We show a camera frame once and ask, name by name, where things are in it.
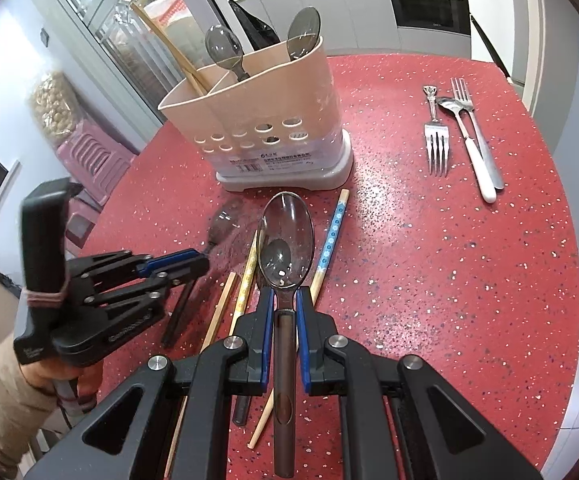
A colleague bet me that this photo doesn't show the wooden chopstick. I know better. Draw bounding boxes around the wooden chopstick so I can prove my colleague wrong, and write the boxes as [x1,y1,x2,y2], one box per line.
[163,272,238,479]
[229,230,260,333]
[130,1,207,97]
[156,30,210,92]

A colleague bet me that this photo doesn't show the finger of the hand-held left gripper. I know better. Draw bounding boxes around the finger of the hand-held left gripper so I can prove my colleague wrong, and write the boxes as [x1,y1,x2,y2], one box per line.
[66,249,210,287]
[54,260,211,357]

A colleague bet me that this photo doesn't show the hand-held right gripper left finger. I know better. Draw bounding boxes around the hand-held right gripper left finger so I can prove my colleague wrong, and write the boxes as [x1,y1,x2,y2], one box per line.
[22,285,276,480]

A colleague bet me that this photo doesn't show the clear bag of nuts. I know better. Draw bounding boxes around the clear bag of nuts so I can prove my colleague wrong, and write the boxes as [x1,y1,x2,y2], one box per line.
[29,70,77,136]

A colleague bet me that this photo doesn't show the blue patterned chopstick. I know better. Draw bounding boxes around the blue patterned chopstick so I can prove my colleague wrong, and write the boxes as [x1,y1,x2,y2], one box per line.
[248,189,351,450]

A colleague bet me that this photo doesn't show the glass door cabinet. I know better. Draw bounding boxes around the glass door cabinet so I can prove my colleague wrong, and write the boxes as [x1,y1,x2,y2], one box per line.
[34,0,230,126]

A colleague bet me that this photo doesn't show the black plastic bag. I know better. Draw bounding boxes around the black plastic bag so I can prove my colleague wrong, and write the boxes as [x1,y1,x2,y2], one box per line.
[229,0,282,52]

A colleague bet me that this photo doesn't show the white handle metal spoon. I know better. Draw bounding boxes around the white handle metal spoon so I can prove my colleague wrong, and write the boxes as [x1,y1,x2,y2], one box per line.
[437,96,497,204]

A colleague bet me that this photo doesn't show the pink plastic stools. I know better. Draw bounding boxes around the pink plastic stools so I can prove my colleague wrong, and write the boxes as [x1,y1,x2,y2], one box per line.
[56,120,137,256]

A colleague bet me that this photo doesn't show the black built-in oven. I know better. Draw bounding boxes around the black built-in oven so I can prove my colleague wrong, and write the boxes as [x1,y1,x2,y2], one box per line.
[384,0,471,33]

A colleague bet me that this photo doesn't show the plain metal fork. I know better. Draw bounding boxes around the plain metal fork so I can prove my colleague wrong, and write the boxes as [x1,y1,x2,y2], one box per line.
[450,77,505,191]

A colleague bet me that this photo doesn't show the beige cutlery holder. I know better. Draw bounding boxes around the beige cutlery holder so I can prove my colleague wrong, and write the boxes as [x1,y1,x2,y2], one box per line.
[158,35,354,193]

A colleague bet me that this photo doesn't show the person's left hand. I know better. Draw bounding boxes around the person's left hand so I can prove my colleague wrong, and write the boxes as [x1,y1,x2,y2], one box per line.
[19,357,104,411]

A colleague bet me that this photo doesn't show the pink rubber band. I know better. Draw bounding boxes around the pink rubber band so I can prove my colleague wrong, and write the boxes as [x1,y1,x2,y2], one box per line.
[26,289,70,307]

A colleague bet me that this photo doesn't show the white refrigerator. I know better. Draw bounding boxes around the white refrigerator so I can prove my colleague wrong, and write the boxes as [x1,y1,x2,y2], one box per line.
[462,0,540,86]

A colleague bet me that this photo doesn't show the ornate handle metal fork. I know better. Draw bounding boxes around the ornate handle metal fork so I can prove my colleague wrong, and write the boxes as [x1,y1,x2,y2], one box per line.
[423,85,450,177]

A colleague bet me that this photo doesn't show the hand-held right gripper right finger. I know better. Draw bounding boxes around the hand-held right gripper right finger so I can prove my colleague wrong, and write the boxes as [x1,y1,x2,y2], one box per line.
[294,285,545,480]

